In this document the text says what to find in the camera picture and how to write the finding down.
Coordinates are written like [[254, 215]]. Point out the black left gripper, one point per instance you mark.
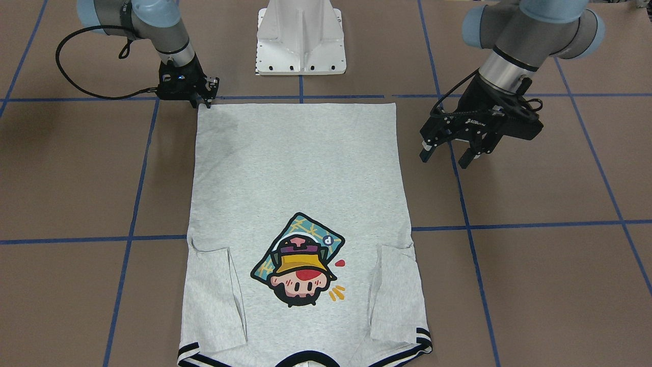
[[474, 95]]

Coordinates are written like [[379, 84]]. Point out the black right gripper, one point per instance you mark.
[[195, 72]]

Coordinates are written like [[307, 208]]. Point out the grey cartoon print t-shirt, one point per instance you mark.
[[299, 240]]

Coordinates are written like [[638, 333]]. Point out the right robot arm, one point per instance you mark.
[[158, 21]]

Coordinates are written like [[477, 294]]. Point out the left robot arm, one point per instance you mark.
[[520, 36]]

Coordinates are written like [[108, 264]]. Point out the crossing blue tape line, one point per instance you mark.
[[125, 238]]

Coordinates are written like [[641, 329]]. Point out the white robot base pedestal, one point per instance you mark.
[[300, 38]]

